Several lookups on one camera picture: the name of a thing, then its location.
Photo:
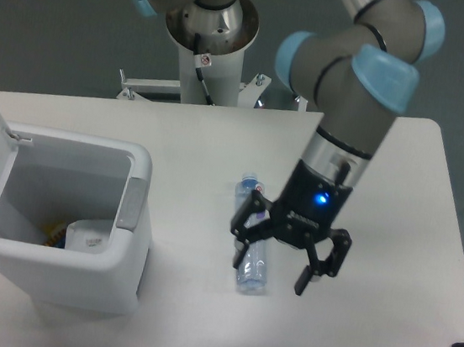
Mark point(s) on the white paper wrapper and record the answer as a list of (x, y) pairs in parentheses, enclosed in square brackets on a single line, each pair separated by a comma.
[(88, 236)]

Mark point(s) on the yellow blue trash item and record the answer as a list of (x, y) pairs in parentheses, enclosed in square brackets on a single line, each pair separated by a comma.
[(56, 236)]

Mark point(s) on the white metal base frame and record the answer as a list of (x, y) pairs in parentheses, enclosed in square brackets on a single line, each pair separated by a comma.
[(199, 87)]

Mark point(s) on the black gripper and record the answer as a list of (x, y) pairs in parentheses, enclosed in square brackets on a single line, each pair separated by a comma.
[(310, 210)]

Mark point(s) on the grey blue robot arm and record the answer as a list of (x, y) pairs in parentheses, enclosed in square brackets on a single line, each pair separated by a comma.
[(360, 80)]

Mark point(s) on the clear plastic water bottle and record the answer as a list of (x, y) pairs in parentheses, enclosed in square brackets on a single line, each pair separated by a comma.
[(251, 274)]

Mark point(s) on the white trash can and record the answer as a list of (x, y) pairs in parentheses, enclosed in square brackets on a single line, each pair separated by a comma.
[(61, 177)]

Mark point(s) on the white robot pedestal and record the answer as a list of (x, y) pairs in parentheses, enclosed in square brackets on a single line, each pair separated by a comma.
[(213, 39)]

